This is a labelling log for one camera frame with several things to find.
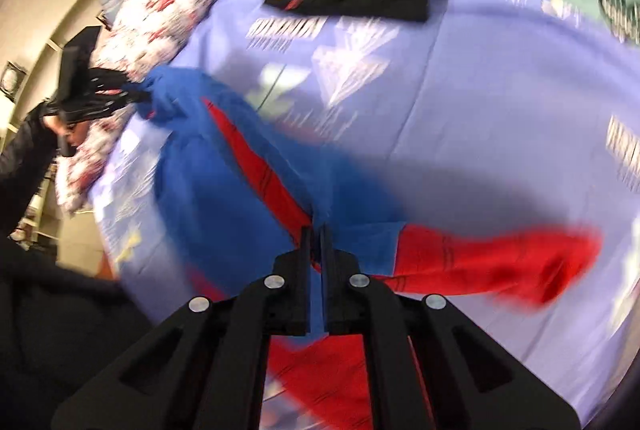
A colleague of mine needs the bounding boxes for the purple printed bedsheet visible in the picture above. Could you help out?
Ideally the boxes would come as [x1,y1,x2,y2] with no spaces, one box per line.
[90,0,640,421]

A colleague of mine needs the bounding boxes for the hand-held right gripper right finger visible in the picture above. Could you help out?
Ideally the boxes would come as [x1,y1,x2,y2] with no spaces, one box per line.
[319,225,583,430]

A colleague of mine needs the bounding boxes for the small framed wall picture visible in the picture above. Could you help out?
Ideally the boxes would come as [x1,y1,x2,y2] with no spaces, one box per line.
[0,62,27,100]

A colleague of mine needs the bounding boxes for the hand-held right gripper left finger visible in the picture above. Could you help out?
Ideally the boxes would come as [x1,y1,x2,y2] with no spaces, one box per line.
[50,226,321,430]

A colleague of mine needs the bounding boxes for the person's left forearm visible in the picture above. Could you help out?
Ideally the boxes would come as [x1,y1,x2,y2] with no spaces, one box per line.
[0,102,60,238]

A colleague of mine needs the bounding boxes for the white shelf unit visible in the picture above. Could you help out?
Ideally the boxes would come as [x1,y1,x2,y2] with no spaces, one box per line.
[4,39,68,257]

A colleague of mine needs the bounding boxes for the person's dark clothing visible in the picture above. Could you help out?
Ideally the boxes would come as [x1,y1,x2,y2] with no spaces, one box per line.
[0,235,153,430]

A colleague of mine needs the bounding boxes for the blue and red pants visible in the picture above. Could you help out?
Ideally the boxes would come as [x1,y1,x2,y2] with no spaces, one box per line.
[132,65,603,430]

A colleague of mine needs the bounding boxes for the person's left hand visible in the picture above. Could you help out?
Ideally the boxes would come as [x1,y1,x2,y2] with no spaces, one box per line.
[42,112,83,147]

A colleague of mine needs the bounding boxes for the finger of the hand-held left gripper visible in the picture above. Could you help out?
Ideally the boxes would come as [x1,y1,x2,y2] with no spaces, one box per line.
[75,91,152,120]
[87,67,146,95]

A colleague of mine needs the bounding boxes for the red floral pillow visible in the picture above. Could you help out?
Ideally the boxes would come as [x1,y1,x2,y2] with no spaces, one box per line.
[54,0,221,213]

